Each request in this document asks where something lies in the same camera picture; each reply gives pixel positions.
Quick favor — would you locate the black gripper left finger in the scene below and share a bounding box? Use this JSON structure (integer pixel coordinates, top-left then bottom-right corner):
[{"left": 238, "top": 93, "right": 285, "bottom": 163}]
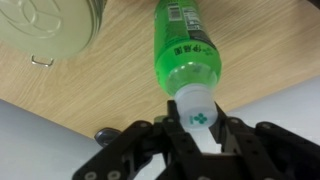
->
[{"left": 72, "top": 100, "right": 204, "bottom": 180}]

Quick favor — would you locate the green tea bottle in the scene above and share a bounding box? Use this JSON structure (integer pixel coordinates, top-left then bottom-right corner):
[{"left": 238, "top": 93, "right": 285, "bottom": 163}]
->
[{"left": 154, "top": 0, "right": 222, "bottom": 129}]

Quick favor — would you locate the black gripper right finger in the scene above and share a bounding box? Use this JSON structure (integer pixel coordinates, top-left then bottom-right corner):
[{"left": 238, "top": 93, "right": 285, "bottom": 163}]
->
[{"left": 209, "top": 109, "right": 320, "bottom": 180}]

